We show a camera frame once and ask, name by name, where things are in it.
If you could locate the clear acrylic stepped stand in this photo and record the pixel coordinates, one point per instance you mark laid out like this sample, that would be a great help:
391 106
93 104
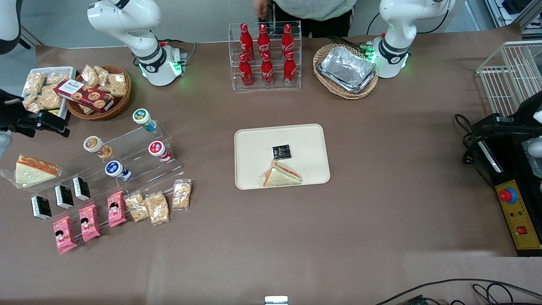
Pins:
139 140

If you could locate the clear bag rice crackers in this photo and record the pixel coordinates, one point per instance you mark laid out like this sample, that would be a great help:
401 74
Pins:
58 78
182 195
117 84
136 207
157 208
89 75
50 99
34 84
102 74
30 103

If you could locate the clear acrylic bottle rack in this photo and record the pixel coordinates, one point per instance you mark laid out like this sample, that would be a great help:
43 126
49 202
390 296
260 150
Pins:
233 55

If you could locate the blue lid gum bottle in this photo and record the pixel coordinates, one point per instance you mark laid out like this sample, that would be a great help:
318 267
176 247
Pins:
116 170

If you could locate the small silver white device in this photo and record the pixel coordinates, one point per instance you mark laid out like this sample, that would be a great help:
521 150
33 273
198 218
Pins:
276 300

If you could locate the black diagonal bar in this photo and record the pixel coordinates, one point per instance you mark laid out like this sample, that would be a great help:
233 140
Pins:
31 38

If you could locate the brown wicker basket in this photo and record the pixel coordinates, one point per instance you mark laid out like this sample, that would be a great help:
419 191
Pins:
116 106

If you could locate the small black carton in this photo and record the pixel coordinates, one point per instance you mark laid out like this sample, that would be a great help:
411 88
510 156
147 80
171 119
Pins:
81 188
41 207
64 197

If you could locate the yellow black packet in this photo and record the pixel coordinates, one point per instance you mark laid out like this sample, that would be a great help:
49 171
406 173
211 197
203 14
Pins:
51 112

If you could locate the person right hand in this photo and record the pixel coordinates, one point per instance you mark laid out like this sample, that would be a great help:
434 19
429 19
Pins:
261 9

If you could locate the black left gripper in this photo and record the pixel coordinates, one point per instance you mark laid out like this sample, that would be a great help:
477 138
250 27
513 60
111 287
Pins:
529 113

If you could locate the light wicker basket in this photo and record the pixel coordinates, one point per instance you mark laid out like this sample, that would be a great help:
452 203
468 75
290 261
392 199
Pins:
338 94

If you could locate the green lid gum bottle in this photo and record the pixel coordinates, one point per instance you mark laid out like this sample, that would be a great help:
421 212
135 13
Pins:
143 118

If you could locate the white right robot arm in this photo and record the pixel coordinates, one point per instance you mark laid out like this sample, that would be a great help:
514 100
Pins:
127 21

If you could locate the red cookie box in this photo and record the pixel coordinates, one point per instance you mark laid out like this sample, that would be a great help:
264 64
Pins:
87 95

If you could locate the black chocolate packet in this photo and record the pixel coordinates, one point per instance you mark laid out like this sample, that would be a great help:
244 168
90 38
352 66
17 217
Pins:
281 151

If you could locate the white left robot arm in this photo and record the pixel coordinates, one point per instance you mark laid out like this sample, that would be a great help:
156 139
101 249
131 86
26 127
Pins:
396 25

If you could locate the pink snack packet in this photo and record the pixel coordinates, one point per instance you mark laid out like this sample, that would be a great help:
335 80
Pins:
116 209
64 235
89 223

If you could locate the black yellow control box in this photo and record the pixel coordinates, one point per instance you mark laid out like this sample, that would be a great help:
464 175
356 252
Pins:
514 169

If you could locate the white rectangular dish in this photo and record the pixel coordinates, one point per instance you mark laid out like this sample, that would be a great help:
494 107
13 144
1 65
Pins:
65 70

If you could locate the person in grey sweater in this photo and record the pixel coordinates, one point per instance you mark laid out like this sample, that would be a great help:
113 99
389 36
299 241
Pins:
313 10

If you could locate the wrapped triangle sandwich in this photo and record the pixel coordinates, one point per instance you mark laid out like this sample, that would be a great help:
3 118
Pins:
281 177
31 171

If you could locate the aluminium foil container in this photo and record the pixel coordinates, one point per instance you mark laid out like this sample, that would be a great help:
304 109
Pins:
347 70

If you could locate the cream plastic tray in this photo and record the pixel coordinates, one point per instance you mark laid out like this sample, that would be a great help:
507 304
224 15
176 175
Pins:
305 169

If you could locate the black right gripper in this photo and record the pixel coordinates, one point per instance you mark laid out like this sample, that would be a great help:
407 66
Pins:
9 111

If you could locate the orange lid gum bottle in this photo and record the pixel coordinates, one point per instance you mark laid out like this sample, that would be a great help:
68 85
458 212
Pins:
96 146

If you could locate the red cola bottle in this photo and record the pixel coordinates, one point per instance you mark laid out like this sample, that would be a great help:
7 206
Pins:
289 70
264 40
287 39
267 71
246 40
245 72

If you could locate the aluminium frame shelf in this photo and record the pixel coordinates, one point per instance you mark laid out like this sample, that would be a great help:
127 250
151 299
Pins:
508 12

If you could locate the red emergency stop button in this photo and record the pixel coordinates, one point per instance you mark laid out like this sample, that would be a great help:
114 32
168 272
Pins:
507 195

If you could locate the red lid gum bottle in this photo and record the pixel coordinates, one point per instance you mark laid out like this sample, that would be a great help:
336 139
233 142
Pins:
159 151

